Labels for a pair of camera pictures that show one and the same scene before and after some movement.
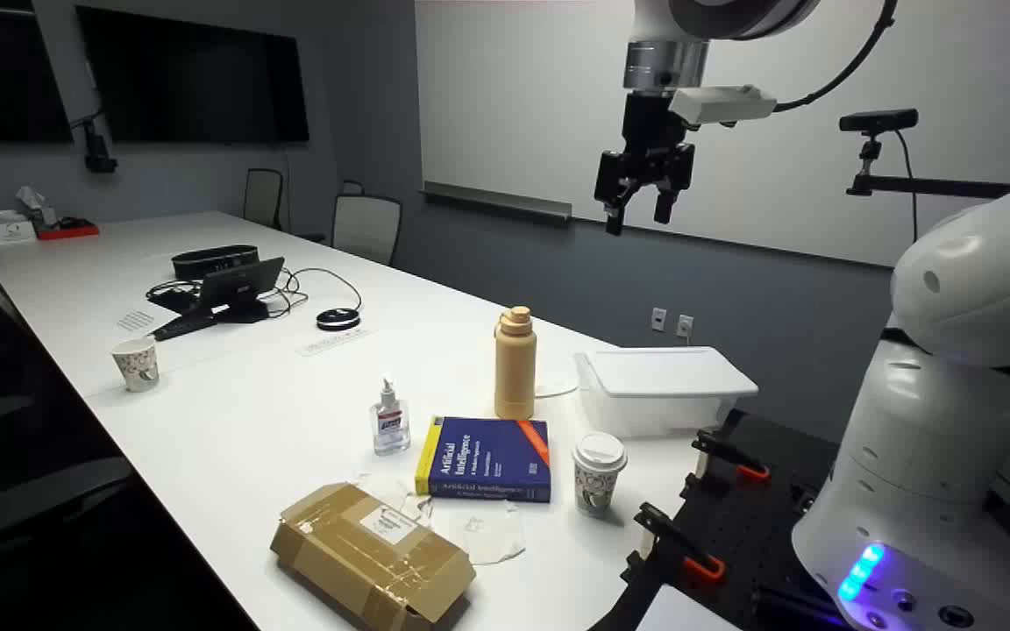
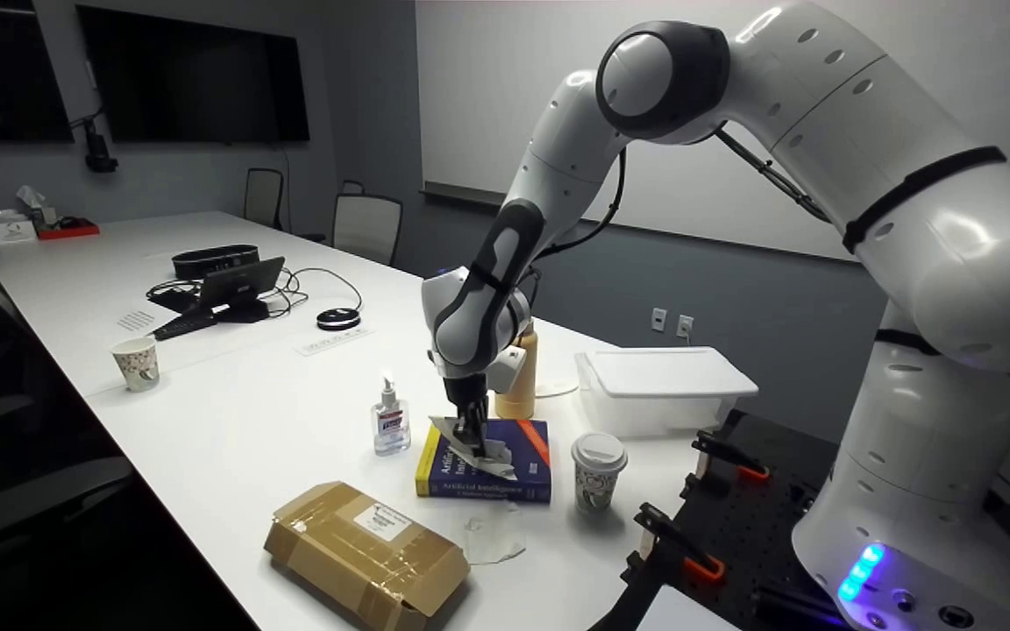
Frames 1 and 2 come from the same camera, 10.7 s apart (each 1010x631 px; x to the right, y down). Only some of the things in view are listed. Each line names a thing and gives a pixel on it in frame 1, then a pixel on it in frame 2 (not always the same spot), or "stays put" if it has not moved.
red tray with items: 68,224 stays put
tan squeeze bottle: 514,364 stays put
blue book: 487,459 stays put
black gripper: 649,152 → 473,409
